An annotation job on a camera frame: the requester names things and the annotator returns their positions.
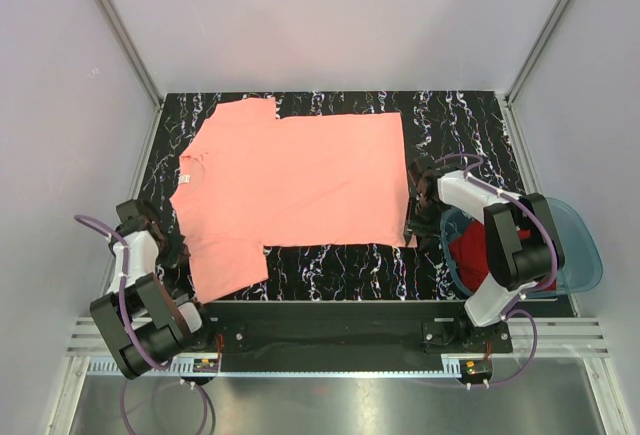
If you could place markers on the small controller board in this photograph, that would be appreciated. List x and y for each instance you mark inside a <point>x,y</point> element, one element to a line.
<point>483,368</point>
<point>206,365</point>

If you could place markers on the red t shirt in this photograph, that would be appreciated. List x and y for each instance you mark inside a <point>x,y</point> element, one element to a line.
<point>470,255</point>

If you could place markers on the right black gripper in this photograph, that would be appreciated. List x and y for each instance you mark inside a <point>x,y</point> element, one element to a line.
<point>419,230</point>

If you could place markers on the white slotted cable duct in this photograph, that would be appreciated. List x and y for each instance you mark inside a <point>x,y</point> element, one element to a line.
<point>438,368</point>

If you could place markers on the pink t shirt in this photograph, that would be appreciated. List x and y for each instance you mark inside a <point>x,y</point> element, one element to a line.
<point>250,179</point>

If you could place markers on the aluminium rail profile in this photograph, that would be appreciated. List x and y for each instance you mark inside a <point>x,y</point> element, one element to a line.
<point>557,337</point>

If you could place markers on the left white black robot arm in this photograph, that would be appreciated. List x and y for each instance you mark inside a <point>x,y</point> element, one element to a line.
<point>142,326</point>

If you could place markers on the left small controller board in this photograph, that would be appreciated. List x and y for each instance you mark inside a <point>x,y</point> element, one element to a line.
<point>206,365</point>

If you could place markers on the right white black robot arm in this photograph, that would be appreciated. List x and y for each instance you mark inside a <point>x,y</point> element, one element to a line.
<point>459,188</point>

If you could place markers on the black marble pattern mat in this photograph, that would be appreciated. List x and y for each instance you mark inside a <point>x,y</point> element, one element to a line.
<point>435,123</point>

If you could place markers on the right aluminium frame post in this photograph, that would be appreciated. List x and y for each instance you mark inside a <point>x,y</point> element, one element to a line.
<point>549,28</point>

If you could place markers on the right small controller board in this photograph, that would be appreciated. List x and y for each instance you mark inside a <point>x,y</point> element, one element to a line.
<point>483,368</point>

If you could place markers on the blue plastic basket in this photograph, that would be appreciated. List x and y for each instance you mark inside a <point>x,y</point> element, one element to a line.
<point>582,270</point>

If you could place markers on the left aluminium frame post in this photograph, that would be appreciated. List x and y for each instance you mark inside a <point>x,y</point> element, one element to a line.
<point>116,24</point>

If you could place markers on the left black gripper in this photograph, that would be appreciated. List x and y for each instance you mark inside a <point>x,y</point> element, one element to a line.
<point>178,252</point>

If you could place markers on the aluminium frame post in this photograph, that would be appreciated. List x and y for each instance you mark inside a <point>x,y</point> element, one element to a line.
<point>549,28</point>
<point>116,24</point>

